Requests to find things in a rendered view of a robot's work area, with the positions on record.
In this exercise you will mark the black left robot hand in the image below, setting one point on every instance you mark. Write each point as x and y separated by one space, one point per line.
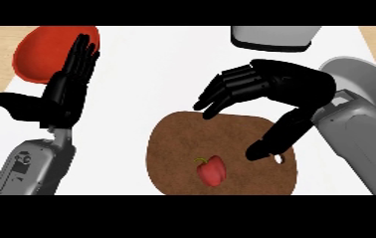
63 92

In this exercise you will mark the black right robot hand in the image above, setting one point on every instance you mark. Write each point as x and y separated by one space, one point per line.
289 82

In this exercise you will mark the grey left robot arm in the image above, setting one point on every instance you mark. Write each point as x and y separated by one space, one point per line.
34 165

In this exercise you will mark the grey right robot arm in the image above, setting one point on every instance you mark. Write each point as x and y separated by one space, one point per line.
349 122

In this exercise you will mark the red pot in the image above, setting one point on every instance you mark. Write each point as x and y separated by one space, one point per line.
46 54

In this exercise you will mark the brown wooden cutting board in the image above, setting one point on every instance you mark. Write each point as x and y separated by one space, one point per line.
194 142

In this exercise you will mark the red bell pepper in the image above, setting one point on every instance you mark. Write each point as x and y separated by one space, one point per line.
212 171

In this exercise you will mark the grey appliance with black base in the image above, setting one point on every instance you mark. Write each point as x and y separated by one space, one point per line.
274 38

